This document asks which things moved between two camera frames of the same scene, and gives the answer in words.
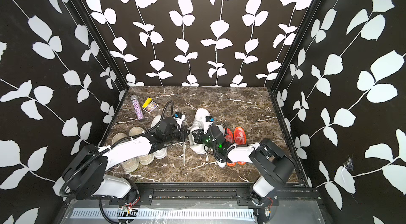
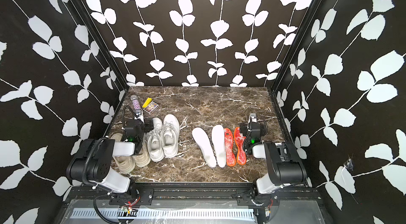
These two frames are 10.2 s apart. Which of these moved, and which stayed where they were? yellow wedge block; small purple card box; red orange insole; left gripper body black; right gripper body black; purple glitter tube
Moved: right gripper body black; left gripper body black
Stayed: small purple card box; yellow wedge block; red orange insole; purple glitter tube
